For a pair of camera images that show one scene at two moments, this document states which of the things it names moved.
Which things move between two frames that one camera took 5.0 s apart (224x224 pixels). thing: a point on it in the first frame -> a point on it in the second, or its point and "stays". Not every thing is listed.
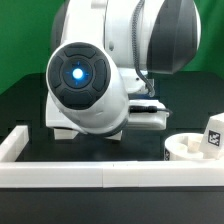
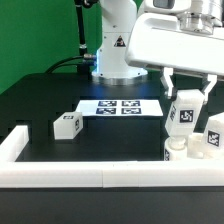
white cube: (117, 136) -> (183, 117)
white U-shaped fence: (100, 174) stays
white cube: (212, 143) stays
